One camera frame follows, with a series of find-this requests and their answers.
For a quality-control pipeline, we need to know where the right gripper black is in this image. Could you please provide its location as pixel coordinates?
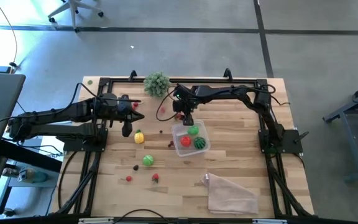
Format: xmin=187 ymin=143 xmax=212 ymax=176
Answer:
xmin=174 ymin=86 xmax=200 ymax=126

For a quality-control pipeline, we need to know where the clear plastic tupperware container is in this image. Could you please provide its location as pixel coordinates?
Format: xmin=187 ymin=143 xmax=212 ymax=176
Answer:
xmin=171 ymin=119 xmax=211 ymax=157

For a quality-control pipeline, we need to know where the artificial green potted plant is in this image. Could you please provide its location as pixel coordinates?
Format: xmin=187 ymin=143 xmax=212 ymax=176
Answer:
xmin=143 ymin=71 xmax=171 ymax=98

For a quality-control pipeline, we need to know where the green toy apple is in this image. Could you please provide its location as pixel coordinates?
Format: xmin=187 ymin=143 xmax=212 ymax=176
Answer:
xmin=142 ymin=154 xmax=155 ymax=167

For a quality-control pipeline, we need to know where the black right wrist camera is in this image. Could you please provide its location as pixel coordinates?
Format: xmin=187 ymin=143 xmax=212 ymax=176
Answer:
xmin=172 ymin=98 xmax=185 ymax=113

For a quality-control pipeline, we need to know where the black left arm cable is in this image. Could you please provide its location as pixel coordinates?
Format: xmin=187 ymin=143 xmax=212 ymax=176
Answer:
xmin=61 ymin=82 xmax=104 ymax=108

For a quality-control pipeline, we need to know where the plastic bottle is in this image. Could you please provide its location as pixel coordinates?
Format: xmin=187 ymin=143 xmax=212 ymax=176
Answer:
xmin=17 ymin=167 xmax=48 ymax=184

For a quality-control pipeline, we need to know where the folded beige cloth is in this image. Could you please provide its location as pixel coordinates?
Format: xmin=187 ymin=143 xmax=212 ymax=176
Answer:
xmin=200 ymin=172 xmax=259 ymax=216

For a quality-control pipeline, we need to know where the striped green toy watermelon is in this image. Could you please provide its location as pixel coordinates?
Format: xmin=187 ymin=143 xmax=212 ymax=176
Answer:
xmin=193 ymin=136 xmax=207 ymax=150

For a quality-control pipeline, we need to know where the black aluminium table frame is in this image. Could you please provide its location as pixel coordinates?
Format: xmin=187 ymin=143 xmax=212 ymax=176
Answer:
xmin=53 ymin=76 xmax=316 ymax=220

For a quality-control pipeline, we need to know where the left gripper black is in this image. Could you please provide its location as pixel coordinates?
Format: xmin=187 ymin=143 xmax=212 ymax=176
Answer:
xmin=96 ymin=95 xmax=146 ymax=138

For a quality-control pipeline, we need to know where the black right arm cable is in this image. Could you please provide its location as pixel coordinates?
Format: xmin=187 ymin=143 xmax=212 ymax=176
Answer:
xmin=155 ymin=88 xmax=181 ymax=123

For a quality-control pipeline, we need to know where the white office chair base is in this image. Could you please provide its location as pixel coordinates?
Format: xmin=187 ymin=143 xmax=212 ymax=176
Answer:
xmin=47 ymin=0 xmax=104 ymax=33

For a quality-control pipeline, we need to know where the thin floor cable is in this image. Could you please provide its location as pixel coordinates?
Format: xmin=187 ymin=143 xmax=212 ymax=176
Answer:
xmin=0 ymin=0 xmax=19 ymax=68

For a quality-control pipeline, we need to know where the yellow toy pineapple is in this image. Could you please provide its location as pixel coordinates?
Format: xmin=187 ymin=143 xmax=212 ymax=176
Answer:
xmin=134 ymin=129 xmax=145 ymax=145

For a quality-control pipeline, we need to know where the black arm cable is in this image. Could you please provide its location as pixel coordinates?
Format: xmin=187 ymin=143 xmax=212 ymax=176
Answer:
xmin=155 ymin=88 xmax=181 ymax=123
xmin=61 ymin=82 xmax=104 ymax=108

